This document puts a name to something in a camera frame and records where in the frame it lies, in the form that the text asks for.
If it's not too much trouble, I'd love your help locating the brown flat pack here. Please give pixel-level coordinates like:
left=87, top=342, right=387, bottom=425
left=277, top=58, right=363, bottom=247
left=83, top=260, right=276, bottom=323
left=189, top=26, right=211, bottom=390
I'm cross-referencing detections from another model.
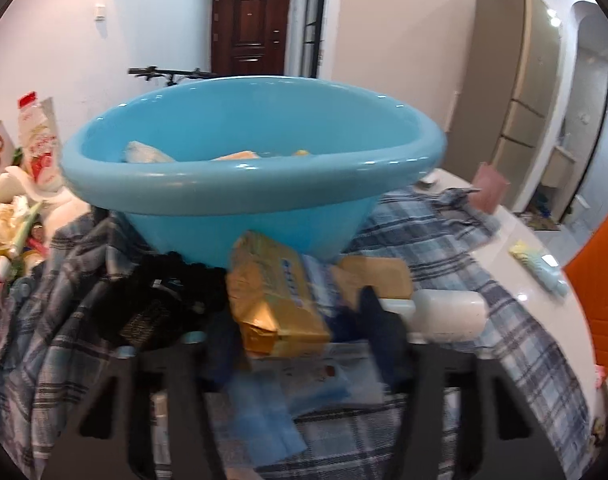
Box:
left=330, top=256, right=414, bottom=311

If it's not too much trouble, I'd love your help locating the white wall switch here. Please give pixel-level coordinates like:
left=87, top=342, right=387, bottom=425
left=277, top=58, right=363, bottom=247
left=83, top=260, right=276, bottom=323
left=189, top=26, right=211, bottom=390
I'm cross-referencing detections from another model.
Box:
left=95, top=3, right=106, bottom=22

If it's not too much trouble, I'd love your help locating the crumpled white paper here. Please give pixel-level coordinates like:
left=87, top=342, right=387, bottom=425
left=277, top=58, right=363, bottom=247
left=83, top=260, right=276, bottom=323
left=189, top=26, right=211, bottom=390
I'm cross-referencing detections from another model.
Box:
left=0, top=166, right=90, bottom=249

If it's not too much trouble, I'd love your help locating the white lotion bottle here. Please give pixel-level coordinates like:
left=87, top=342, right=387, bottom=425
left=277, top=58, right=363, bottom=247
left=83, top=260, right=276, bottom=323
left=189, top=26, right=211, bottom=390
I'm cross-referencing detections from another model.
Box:
left=382, top=289, right=488, bottom=344

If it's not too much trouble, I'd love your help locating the strawberry milk bottle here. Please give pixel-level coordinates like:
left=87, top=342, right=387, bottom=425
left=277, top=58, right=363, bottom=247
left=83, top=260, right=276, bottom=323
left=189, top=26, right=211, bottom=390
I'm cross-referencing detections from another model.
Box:
left=18, top=91, right=62, bottom=193

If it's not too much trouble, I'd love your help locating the blue plastic basin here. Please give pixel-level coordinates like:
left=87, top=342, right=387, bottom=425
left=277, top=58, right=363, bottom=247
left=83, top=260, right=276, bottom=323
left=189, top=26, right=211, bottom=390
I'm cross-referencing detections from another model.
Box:
left=60, top=76, right=446, bottom=266

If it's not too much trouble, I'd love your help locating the black electric bicycle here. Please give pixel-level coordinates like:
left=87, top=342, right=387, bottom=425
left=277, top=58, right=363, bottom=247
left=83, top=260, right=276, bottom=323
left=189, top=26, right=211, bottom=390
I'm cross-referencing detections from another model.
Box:
left=127, top=65, right=217, bottom=87

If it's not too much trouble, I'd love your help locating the blue plaid cloth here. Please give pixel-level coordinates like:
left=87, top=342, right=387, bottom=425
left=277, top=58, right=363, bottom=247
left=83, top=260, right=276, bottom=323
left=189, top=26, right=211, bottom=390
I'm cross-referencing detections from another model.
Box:
left=0, top=188, right=590, bottom=479

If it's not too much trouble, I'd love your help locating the blue wet wipes pack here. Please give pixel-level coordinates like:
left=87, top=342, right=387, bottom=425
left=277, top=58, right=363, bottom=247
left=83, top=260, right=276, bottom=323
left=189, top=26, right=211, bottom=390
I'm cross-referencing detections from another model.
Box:
left=226, top=372, right=307, bottom=467

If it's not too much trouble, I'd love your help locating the beige refrigerator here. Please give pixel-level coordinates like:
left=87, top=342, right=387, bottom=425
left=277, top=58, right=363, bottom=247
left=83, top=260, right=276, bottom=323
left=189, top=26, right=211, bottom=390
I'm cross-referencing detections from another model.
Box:
left=442, top=0, right=561, bottom=208

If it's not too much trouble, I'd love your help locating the dark red door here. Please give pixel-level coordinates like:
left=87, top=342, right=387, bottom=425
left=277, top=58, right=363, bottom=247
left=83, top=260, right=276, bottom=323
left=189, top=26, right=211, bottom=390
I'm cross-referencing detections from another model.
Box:
left=211, top=0, right=290, bottom=76

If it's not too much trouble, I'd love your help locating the orange chair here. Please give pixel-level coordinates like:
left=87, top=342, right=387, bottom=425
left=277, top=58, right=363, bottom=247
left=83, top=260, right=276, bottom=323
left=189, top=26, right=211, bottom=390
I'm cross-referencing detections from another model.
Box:
left=564, top=215, right=608, bottom=375

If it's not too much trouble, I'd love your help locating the pink plastic cup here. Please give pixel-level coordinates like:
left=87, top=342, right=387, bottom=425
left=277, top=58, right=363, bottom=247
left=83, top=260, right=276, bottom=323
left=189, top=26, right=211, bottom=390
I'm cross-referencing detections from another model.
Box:
left=469, top=162, right=510, bottom=214

